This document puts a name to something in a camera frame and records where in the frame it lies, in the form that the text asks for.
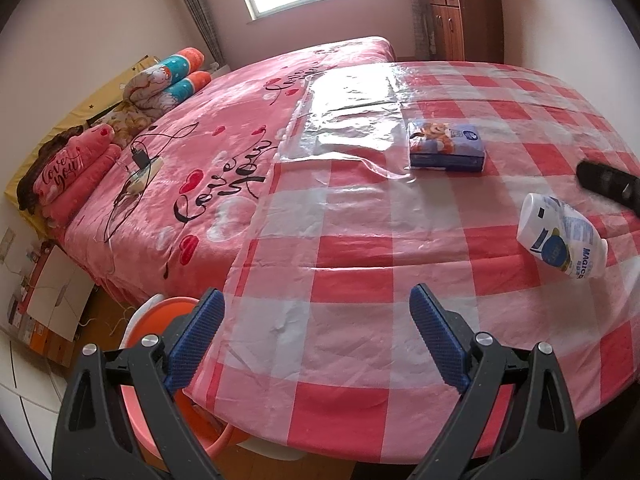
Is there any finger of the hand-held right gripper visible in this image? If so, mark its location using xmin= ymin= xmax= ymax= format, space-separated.
xmin=575 ymin=159 xmax=640 ymax=211

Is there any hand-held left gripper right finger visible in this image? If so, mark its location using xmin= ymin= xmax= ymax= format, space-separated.
xmin=407 ymin=283 xmax=584 ymax=480

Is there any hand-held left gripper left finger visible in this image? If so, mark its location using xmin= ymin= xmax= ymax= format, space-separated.
xmin=51 ymin=287 xmax=226 ymax=480

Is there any orange plastic basin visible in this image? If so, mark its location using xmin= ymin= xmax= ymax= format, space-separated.
xmin=120 ymin=297 xmax=237 ymax=467

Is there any crushed white plastic bottle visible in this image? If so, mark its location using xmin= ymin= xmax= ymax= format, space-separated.
xmin=517 ymin=192 xmax=609 ymax=281

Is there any red white checkered tablecloth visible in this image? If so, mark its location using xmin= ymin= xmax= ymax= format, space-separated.
xmin=182 ymin=60 xmax=640 ymax=467

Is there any power strip with charger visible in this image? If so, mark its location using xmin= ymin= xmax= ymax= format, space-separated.
xmin=104 ymin=125 xmax=198 ymax=281

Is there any white cardboard box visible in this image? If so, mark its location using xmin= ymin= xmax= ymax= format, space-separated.
xmin=25 ymin=246 xmax=97 ymax=342

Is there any orange cardboard box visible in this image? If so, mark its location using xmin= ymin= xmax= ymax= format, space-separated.
xmin=7 ymin=244 xmax=77 ymax=367

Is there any blue orange tissue pack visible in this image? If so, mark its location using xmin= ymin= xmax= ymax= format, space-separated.
xmin=407 ymin=120 xmax=487 ymax=171

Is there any pink heart print bed blanket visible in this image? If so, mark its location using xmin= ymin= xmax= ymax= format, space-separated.
xmin=62 ymin=36 xmax=397 ymax=307

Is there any folded pink lettered blanket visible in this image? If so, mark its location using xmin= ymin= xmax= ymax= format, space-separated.
xmin=32 ymin=126 xmax=124 ymax=224

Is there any brown wooden cabinet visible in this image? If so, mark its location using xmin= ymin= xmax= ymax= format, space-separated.
xmin=427 ymin=0 xmax=504 ymax=64

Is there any yellow floral pillow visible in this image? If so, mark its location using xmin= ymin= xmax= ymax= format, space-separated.
xmin=92 ymin=101 xmax=157 ymax=137

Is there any clear plastic bag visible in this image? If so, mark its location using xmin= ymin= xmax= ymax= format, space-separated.
xmin=274 ymin=72 xmax=417 ymax=179

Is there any striped curtain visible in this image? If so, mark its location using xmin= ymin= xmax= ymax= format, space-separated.
xmin=409 ymin=0 xmax=437 ymax=59
xmin=169 ymin=0 xmax=227 ymax=69

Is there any yellow headboard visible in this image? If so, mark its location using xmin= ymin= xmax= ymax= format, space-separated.
xmin=5 ymin=52 xmax=167 ymax=226

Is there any rolled colourful cartoon quilt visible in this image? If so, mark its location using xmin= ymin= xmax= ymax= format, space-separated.
xmin=122 ymin=47 xmax=213 ymax=121

